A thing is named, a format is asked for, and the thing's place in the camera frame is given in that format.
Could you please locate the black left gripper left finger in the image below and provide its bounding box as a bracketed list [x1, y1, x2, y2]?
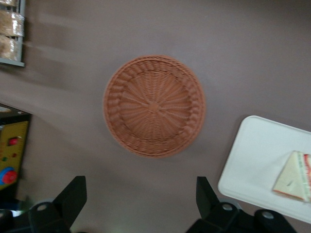
[28, 175, 87, 233]

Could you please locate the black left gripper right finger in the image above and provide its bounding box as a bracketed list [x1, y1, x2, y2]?
[186, 176, 244, 233]

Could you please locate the triangle sandwich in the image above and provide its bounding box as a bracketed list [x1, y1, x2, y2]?
[271, 150, 311, 203]

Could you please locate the cream plastic tray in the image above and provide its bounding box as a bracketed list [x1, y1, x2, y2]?
[217, 115, 311, 224]

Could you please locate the round brown wicker basket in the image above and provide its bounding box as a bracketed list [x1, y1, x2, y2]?
[103, 54, 207, 159]

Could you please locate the grey bread tray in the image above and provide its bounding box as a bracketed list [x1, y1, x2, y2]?
[0, 0, 27, 68]

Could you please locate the black machine with yellow panel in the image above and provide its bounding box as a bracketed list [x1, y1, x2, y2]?
[0, 102, 33, 211]

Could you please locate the wrapped bread pack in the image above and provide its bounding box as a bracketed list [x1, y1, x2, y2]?
[0, 34, 20, 62]
[0, 10, 26, 37]

